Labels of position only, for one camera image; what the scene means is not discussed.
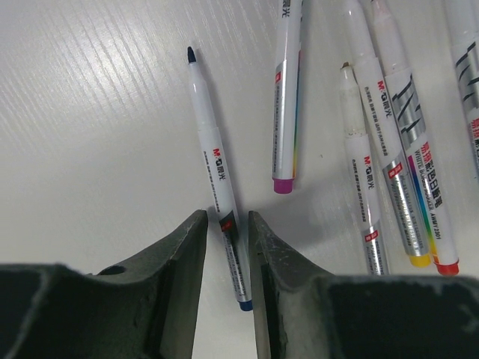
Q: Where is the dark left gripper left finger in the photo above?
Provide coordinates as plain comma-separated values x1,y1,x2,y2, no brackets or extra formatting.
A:
1,210,208,358

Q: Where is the yellow whiteboard marker pen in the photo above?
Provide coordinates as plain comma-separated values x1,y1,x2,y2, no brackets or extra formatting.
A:
341,1,431,268

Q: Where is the orange whiteboard marker pen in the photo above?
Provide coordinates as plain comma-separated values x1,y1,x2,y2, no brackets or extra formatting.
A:
339,62,390,275

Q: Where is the purple whiteboard marker pen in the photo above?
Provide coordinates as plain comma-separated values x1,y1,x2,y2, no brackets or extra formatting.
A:
272,0,303,194

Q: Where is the red whiteboard marker pen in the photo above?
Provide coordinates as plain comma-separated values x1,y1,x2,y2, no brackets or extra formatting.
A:
371,1,460,277

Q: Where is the blue whiteboard marker pen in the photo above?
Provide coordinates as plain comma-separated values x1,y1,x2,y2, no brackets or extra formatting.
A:
187,46,253,312

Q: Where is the green whiteboard marker pen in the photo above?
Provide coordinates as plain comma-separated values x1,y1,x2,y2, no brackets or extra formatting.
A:
444,1,478,165

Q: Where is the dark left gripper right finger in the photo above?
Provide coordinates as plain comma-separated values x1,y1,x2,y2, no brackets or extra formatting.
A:
248,211,478,358

